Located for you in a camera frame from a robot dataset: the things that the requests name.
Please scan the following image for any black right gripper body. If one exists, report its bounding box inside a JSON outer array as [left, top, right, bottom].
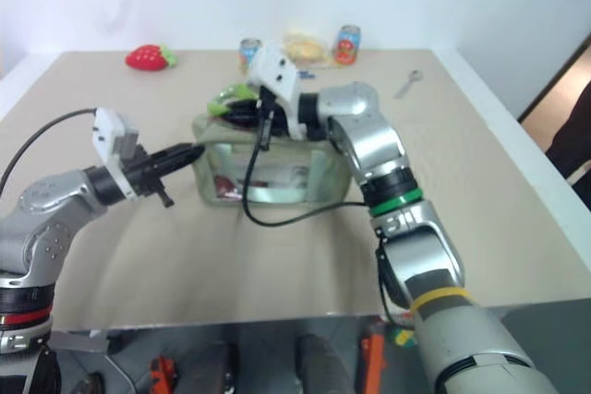
[[256, 84, 292, 137]]

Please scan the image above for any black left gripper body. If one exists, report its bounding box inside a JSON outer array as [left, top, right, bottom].
[[122, 144, 175, 209]]

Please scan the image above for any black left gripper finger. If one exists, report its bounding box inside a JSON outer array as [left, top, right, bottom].
[[153, 142, 206, 163], [158, 149, 206, 177]]

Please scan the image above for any green plush keychain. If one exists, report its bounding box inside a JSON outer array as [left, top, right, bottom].
[[206, 82, 259, 117]]

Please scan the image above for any clear plastic storage bin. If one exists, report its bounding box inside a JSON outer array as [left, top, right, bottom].
[[191, 110, 356, 207]]

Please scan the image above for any red packet inside pouch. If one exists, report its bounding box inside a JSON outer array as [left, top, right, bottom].
[[212, 174, 242, 199]]

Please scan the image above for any red plush strawberry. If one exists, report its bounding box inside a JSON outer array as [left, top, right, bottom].
[[125, 42, 179, 73]]

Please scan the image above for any blue and yellow tin can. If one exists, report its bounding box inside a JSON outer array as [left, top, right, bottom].
[[238, 38, 263, 75]]

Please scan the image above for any beige table cloth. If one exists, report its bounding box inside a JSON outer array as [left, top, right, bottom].
[[0, 49, 567, 333]]

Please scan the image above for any yellow snack bag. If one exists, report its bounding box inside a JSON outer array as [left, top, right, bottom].
[[282, 30, 332, 68]]

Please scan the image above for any red tomato tin can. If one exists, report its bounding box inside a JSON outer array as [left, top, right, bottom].
[[332, 25, 362, 66]]

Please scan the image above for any metal spoon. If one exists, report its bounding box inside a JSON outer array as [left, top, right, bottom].
[[392, 69, 424, 101]]

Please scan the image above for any orange tool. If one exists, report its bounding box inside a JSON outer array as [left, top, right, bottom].
[[148, 354, 179, 394]]

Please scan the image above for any dark rounded shape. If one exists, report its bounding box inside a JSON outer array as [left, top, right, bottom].
[[294, 333, 357, 394]]

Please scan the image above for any green and yellow object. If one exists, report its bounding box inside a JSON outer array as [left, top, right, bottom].
[[386, 325, 417, 348]]

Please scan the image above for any orange upright bar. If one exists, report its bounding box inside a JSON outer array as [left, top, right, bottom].
[[361, 332, 387, 394]]

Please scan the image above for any person in dark clothes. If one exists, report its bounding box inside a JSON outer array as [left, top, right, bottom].
[[544, 85, 591, 211]]

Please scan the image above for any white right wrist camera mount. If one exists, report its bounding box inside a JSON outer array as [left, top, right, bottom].
[[247, 42, 309, 141]]

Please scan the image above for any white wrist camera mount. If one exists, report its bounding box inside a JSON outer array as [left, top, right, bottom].
[[90, 107, 140, 202], [247, 42, 309, 141]]

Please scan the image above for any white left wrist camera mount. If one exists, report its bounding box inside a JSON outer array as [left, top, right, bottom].
[[90, 107, 140, 202]]

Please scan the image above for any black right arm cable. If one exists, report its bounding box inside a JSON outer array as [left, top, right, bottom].
[[242, 98, 415, 331]]

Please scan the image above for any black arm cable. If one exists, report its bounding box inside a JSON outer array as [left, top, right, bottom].
[[0, 107, 99, 190], [242, 98, 415, 331]]

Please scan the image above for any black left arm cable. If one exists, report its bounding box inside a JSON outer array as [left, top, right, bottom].
[[0, 107, 99, 190]]

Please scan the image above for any brown wooden door frame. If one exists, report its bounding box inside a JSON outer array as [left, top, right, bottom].
[[516, 31, 591, 124]]

